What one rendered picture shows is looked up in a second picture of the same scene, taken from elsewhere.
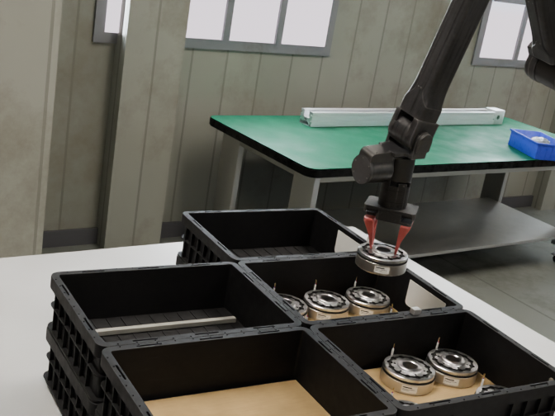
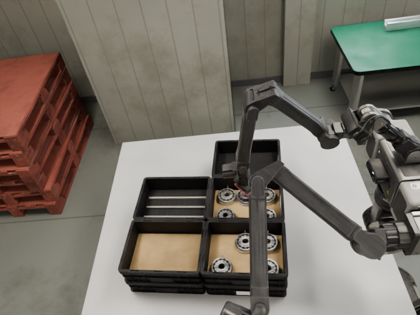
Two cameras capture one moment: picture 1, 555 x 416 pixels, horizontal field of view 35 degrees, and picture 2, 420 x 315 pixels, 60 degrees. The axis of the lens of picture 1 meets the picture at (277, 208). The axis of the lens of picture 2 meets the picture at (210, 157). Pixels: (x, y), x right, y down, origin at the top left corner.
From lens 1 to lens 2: 1.44 m
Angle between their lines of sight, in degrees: 45
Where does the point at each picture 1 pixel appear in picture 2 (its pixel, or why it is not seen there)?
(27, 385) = not seen: hidden behind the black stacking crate
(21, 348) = not seen: hidden behind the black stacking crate
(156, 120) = (304, 30)
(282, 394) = (194, 240)
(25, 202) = (222, 89)
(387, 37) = not seen: outside the picture
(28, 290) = (174, 156)
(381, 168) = (228, 174)
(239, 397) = (179, 238)
